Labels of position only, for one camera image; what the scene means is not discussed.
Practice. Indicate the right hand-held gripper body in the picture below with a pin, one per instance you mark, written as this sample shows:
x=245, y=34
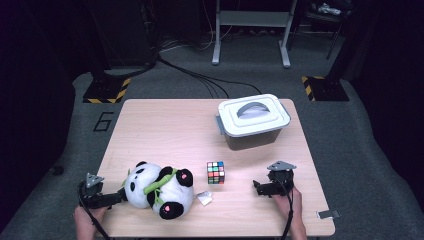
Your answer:
x=281, y=180

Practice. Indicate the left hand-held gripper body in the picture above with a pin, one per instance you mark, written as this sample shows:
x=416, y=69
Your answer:
x=91, y=195

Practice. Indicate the panda plush toy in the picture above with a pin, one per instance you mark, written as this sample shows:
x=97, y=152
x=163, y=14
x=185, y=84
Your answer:
x=160, y=190

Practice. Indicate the colourful puzzle cube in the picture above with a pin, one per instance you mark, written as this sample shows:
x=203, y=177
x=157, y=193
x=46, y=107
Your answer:
x=215, y=172

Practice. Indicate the clear brown storage box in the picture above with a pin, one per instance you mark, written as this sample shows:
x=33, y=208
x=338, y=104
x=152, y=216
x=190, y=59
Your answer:
x=251, y=140

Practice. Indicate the person's left hand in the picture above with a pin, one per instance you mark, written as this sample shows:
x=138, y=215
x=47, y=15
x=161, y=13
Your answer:
x=87, y=221

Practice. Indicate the person's right hand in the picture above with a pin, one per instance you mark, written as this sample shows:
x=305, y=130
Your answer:
x=290, y=208

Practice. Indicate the small black round object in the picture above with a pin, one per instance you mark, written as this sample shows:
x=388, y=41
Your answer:
x=57, y=170

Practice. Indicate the white paper tag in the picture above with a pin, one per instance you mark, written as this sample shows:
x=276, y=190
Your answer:
x=204, y=198

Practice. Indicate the grey tape strip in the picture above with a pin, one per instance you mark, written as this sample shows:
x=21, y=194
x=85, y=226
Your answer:
x=328, y=214

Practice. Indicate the black yellow striped base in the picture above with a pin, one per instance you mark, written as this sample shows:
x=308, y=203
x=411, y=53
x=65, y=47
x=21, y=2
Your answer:
x=325, y=89
x=106, y=90

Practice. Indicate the dark cabinet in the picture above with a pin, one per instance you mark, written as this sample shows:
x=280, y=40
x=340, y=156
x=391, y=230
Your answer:
x=121, y=31

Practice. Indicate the dark chair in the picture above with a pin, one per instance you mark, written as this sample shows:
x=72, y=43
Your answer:
x=328, y=23

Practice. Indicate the white metal stand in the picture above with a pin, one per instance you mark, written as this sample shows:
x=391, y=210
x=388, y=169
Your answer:
x=255, y=18

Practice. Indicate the white crumpled cloth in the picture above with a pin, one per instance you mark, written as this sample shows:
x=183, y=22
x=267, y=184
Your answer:
x=328, y=9

